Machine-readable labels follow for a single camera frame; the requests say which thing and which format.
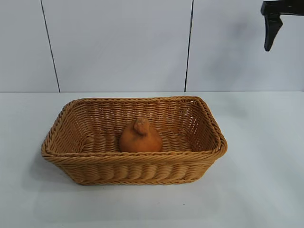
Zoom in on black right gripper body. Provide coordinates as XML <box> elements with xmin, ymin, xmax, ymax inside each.
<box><xmin>260</xmin><ymin>0</ymin><xmax>304</xmax><ymax>17</ymax></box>

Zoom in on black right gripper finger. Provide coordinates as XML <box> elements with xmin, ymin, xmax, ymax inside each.
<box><xmin>264</xmin><ymin>13</ymin><xmax>284</xmax><ymax>52</ymax></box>

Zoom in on orange fruit with stem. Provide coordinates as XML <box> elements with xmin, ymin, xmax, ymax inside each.
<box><xmin>119</xmin><ymin>117</ymin><xmax>163</xmax><ymax>153</ymax></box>

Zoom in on woven wicker rectangular basket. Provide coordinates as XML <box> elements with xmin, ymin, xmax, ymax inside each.
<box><xmin>40</xmin><ymin>95</ymin><xmax>228</xmax><ymax>186</ymax></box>

